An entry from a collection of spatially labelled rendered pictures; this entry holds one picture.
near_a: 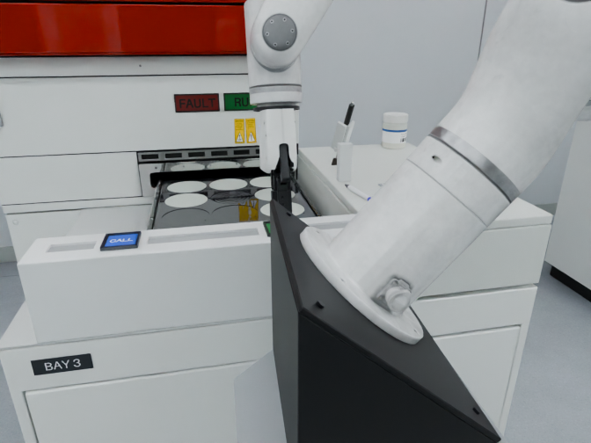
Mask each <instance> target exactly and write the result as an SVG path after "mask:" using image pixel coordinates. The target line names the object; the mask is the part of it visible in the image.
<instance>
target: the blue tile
mask: <svg viewBox="0 0 591 443"><path fill-rule="evenodd" d="M137 236H138V234H132V235H120V236H109V237H108V239H107V241H106V245H105V246H114V245H125V244H135V242H136V238H137Z"/></svg>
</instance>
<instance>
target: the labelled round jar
mask: <svg viewBox="0 0 591 443"><path fill-rule="evenodd" d="M383 121H384V122H383V131H382V144H381V145H382V147H384V148H386V149H403V148H404V147H405V143H406V134H407V123H406V122H407V121H408V114H407V113H384V114H383Z"/></svg>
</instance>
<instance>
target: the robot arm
mask: <svg viewBox="0 0 591 443"><path fill-rule="evenodd" d="M332 2H333V0H247V1H246V2H245V3H244V21H245V35H246V49H247V63H248V77H249V92H250V105H256V106H257V107H255V108H253V111H254V112H259V157H260V169H261V170H263V171H264V172H266V173H268V174H269V173H270V177H271V187H272V190H273V191H271V199H274V200H276V201H277V202H278V203H280V204H281V205H282V206H284V207H285V208H286V209H287V210H288V211H290V212H291V213H292V197H291V190H290V189H291V186H290V172H293V171H295V170H296V166H297V153H296V125H295V123H296V122H295V115H294V111H295V110H300V106H299V105H296V104H298V103H302V102H303V94H302V73H301V52H302V51H303V49H304V47H305V46H306V44H307V42H308V41H309V39H310V37H311V35H312V34H313V33H314V32H315V30H316V28H317V26H318V25H319V23H320V21H321V20H322V18H323V16H324V15H325V14H326V12H327V10H328V9H329V7H330V6H331V4H332ZM588 120H591V0H508V1H507V4H506V5H505V7H504V9H503V11H502V12H501V14H500V16H499V17H498V19H497V21H496V23H495V25H494V27H493V29H492V31H491V33H490V35H489V37H488V39H487V41H486V43H485V46H484V48H483V50H482V52H481V54H480V56H479V58H478V62H477V64H476V66H475V69H474V70H473V72H472V75H471V78H470V81H469V82H468V84H467V86H466V88H465V90H464V92H463V95H462V96H461V97H460V98H459V100H458V101H457V103H456V104H455V106H454V107H453V108H452V109H451V110H450V111H449V113H448V114H447V115H446V116H445V117H444V118H443V119H442V120H441V121H440V122H439V124H438V125H437V126H436V127H435V128H434V129H433V130H432V131H431V132H430V134H429V135H428V136H427V137H426V138H425V139H424V140H423V141H422V142H421V144H420V145H419V146H418V147H417V148H416V149H415V150H414V151H413V152H412V153H411V154H410V155H409V156H408V157H407V158H406V160H405V161H404V162H403V163H402V164H401V165H400V166H399V167H398V169H397V170H396V171H395V172H394V173H393V174H392V175H391V176H390V178H389V179H388V180H387V181H386V182H385V183H384V184H383V185H382V186H381V188H380V189H379V190H378V191H377V192H376V193H375V194H374V195H373V196H372V198H371V199H370V200H369V201H368V202H367V203H366V204H365V205H364V206H363V208H362V209H361V210H360V211H359V212H358V213H357V214H356V215H355V217H354V218H353V219H352V220H351V221H350V222H349V223H348V224H347V225H346V226H345V227H344V228H343V229H342V230H341V231H340V232H339V233H338V235H337V236H336V237H335V238H334V237H332V236H330V235H329V234H327V233H325V232H324V231H323V230H321V229H317V228H314V227H306V228H305V230H304V231H303V232H302V233H301V234H300V240H301V243H302V246H303V248H304V249H305V251H306V253H307V254H308V256H309V257H310V259H311V261H312V262H313V263H314V265H315V266H316V267H317V269H318V270H319V271H320V272H321V273H322V274H323V275H324V276H325V278H326V279H327V280H328V281H329V282H330V283H331V284H332V285H333V286H334V288H335V289H336V290H337V291H338V292H339V293H340V294H341V295H342V296H343V297H344V298H345V299H346V300H348V301H349V302H350V303H351V304H352V305H353V306H354V307H355V308H356V309H358V310H359V311H360V312H361V313H362V314H363V315H364V316H365V317H367V318H368V319H369V320H370V321H371V322H372V323H374V324H375V325H376V326H378V327H379V328H381V329H382V330H384V331H385V332H387V333H388V334H390V335H392V336H393V337H394V338H396V339H398V340H400V341H402V342H405V343H407V344H410V345H415V344H416V343H418V342H419V341H420V340H421V339H422V338H423V330H422V328H421V326H420V323H419V321H418V320H417V318H416V317H415V315H414V314H413V313H412V311H411V310H410V309H409V306H410V305H411V304H412V303H413V302H414V301H415V300H416V299H417V298H418V297H419V296H420V295H421V294H422V293H423V292H424V291H425V290H426V289H427V288H428V287H429V286H430V285H431V284H432V283H433V282H434V281H435V280H436V279H437V278H438V277H439V276H440V275H441V274H442V273H443V272H444V271H445V270H446V269H447V268H448V267H449V266H450V265H451V264H452V263H453V262H454V261H455V260H456V259H457V258H458V257H459V256H460V255H461V254H462V253H463V252H464V251H465V250H466V249H467V248H468V247H469V246H470V245H471V244H472V243H473V242H474V241H475V240H476V239H477V238H478V237H479V236H480V235H481V234H482V233H483V232H484V231H485V229H486V228H487V227H488V226H489V225H490V224H491V223H492V222H493V221H494V220H495V219H496V218H497V217H498V216H499V215H500V214H501V213H502V212H503V211H504V210H505V209H506V208H507V207H508V206H509V205H510V204H511V203H512V202H513V201H514V200H515V199H516V198H517V197H518V196H519V195H520V194H521V193H522V192H523V191H524V190H525V189H526V188H527V187H528V186H529V185H530V184H531V183H532V182H533V181H534V179H535V178H536V177H537V176H538V175H539V174H540V173H541V171H542V170H543V169H544V168H545V166H546V165H547V164H548V162H549V161H550V160H551V159H552V157H553V155H554V154H555V152H556V151H557V149H558V147H559V146H560V144H561V143H562V141H563V140H564V139H565V137H566V135H567V133H568V132H569V130H570V128H571V127H572V125H573V123H574V122H575V121H588Z"/></svg>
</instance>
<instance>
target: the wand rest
mask: <svg viewBox="0 0 591 443"><path fill-rule="evenodd" d="M354 123H355V121H352V122H351V123H350V124H349V125H348V126H347V125H345V124H343V123H342V122H340V121H339V122H338V123H337V126H336V130H335V134H334V136H333V140H332V146H331V148H332V149H333V150H334V152H337V177H336V179H337V180H338V181H339V182H347V181H351V176H352V157H353V144H352V143H351V142H349V139H350V136H351V133H352V131H353V127H354ZM344 136H345V137H344ZM343 139H344V140H343Z"/></svg>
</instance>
